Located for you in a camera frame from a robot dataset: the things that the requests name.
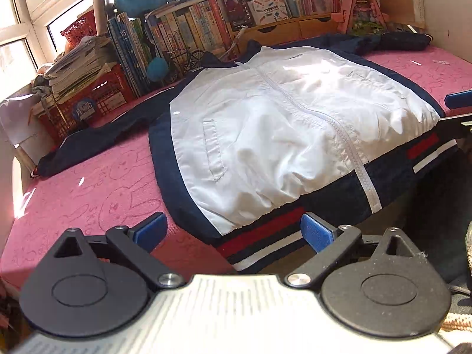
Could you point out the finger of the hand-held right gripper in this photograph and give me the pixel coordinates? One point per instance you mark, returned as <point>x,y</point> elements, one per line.
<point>457,125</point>
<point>459,98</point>

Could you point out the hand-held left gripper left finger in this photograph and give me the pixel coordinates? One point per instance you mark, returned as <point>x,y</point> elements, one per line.
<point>149,230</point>

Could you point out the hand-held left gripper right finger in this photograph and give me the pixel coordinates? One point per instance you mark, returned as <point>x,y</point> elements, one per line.
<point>317,232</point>

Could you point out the navy white zip jacket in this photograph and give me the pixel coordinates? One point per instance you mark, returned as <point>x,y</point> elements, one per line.
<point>280,118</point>

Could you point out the small white paper scrap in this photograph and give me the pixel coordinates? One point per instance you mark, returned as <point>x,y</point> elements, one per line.
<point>440,61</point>

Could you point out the pink rabbit-print blanket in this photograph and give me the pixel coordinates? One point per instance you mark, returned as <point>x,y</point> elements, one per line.
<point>92,191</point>

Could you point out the pink wooden house model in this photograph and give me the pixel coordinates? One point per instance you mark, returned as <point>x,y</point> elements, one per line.
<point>361,7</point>

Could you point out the red plastic crate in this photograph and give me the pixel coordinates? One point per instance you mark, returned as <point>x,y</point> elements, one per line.
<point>92,99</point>

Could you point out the blue plush ball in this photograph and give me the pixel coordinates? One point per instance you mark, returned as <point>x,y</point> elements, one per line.
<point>158,68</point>

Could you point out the white paper sheet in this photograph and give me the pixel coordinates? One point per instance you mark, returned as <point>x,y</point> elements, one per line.
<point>18,125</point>

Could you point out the miniature bicycle model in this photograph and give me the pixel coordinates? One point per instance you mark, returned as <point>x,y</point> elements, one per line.
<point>184,62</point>

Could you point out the stack of papers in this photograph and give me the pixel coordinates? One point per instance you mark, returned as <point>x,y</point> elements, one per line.
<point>81,62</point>

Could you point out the wooden drawer organizer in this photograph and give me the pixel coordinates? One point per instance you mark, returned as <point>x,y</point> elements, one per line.
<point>287,29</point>

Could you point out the row of thick books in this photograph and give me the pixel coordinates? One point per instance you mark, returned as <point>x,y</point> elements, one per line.
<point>177,29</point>

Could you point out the white label printer box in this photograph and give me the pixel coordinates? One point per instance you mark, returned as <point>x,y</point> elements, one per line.
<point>269,7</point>

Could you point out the red mesh basket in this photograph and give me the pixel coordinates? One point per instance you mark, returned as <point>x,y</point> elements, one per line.
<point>79,29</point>

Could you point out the white paper roll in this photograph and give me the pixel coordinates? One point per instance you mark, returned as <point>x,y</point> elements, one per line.
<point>99,11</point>

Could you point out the black smartphone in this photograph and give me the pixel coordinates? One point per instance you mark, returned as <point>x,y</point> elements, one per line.
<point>238,7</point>

